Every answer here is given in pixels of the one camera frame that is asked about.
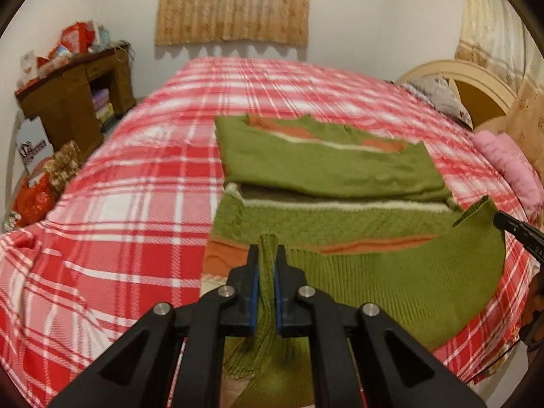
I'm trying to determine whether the white card box on desk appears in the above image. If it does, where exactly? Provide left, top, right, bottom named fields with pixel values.
left=19, top=51, right=39, bottom=85

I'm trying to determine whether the white printed cardboard box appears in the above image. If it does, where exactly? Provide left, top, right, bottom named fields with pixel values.
left=16, top=117, right=53, bottom=174

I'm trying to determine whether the beige floral window curtain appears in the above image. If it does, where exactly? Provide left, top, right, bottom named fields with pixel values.
left=155, top=0, right=310, bottom=46

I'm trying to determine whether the person's right hand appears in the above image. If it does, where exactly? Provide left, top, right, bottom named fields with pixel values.
left=520, top=272, right=543, bottom=346

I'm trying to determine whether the dark brown wooden desk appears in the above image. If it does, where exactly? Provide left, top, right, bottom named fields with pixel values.
left=15, top=41, right=136, bottom=158

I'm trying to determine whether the red plaid bed sheet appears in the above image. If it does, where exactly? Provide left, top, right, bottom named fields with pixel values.
left=1, top=58, right=533, bottom=407

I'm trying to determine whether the green orange striped knit sweater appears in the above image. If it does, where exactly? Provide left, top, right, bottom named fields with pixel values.
left=201, top=114, right=506, bottom=407

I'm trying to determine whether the beige curtain beside headboard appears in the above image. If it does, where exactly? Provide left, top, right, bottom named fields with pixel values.
left=454, top=0, right=544, bottom=167

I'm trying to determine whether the red plastic bag on floor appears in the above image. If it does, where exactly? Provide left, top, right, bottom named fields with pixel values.
left=13, top=172, right=56, bottom=227

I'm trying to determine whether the cream wooden bed headboard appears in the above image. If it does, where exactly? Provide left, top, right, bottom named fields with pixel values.
left=395, top=59, right=516, bottom=128

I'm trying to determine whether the red gift box on desk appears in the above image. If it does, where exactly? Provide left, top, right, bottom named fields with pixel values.
left=60, top=22, right=95, bottom=54

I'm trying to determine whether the grey patterned pillow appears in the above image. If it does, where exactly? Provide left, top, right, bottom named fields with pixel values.
left=400, top=75, right=473, bottom=131

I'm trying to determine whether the pink folded blanket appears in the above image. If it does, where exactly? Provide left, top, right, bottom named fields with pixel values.
left=471, top=131, right=543, bottom=223

